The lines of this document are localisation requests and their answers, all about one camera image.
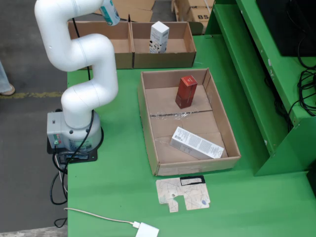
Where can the shallow cardboard tray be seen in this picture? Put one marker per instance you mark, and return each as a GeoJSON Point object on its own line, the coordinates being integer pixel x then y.
{"type": "Point", "coordinates": [197, 163]}

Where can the beige shoe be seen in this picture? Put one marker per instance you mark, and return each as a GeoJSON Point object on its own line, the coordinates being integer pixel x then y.
{"type": "Point", "coordinates": [8, 90]}

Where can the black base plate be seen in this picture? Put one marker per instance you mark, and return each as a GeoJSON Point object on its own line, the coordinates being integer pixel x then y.
{"type": "Point", "coordinates": [91, 156]}

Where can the white adapter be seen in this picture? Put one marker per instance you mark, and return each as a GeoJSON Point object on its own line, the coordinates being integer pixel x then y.
{"type": "Point", "coordinates": [148, 230]}

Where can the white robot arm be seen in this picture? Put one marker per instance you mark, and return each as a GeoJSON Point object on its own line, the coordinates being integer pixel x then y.
{"type": "Point", "coordinates": [81, 54]}

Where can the green metal shelf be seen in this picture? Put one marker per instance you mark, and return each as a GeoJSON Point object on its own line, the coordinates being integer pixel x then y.
{"type": "Point", "coordinates": [247, 74]}

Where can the translucent bottle with teal label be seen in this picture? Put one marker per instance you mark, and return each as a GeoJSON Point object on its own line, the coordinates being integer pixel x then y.
{"type": "Point", "coordinates": [111, 13]}

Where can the brown cardboard with flaps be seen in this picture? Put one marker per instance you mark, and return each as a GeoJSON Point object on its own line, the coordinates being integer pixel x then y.
{"type": "Point", "coordinates": [133, 10]}

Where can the flattened patterned paper carton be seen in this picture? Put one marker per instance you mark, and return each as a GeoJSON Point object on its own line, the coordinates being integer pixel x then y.
{"type": "Point", "coordinates": [192, 195]}

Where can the long white printed box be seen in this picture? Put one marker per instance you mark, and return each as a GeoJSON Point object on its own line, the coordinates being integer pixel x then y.
{"type": "Point", "coordinates": [197, 144]}

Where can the brown carton with printed letters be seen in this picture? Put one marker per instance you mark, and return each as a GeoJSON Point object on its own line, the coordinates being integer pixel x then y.
{"type": "Point", "coordinates": [200, 16]}

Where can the black monitor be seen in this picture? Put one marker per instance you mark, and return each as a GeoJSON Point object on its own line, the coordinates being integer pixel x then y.
{"type": "Point", "coordinates": [291, 24]}

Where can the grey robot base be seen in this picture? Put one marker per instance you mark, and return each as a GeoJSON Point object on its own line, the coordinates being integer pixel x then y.
{"type": "Point", "coordinates": [55, 128]}

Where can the divided cardboard box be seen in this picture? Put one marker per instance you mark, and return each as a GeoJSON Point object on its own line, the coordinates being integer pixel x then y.
{"type": "Point", "coordinates": [172, 59]}

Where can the red carton box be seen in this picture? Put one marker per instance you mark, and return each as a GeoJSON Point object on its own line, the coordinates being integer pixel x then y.
{"type": "Point", "coordinates": [186, 93]}

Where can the white box with black pattern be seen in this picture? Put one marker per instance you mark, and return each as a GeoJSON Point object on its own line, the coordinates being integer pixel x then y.
{"type": "Point", "coordinates": [158, 34]}

